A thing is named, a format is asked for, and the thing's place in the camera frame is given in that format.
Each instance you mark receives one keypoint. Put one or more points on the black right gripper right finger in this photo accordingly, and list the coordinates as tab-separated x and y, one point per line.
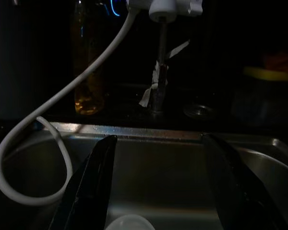
240	196

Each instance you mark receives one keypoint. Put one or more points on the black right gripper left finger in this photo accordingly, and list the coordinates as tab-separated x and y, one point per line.
91	191

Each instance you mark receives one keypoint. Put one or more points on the white bowl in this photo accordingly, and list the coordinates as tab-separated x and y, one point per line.
129	224

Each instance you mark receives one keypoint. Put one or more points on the stainless steel sink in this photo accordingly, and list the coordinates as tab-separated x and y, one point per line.
158	179

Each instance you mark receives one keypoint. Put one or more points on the yellow oil bottle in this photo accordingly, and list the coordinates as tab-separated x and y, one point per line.
88	100

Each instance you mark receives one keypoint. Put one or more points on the dark sponge holder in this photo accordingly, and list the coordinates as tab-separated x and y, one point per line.
261	100

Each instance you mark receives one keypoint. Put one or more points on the yellow sponge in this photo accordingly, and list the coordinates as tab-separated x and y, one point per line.
266	73

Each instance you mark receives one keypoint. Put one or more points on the red scrubber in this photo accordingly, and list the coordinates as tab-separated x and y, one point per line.
278	61

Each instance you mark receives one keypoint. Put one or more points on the taped faucet with white head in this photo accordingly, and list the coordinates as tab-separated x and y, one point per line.
162	9

